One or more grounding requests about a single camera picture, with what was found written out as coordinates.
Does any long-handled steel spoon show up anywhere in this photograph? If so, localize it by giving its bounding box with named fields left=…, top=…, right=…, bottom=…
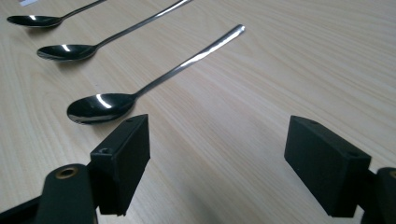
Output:
left=66, top=23, right=247, bottom=125
left=36, top=0, right=193, bottom=63
left=7, top=0, right=107, bottom=29

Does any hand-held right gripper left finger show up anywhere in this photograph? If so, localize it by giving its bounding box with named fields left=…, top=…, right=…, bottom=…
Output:
left=89, top=113, right=151, bottom=217

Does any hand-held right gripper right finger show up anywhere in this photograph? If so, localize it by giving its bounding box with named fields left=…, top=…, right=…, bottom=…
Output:
left=283, top=115, right=373, bottom=218

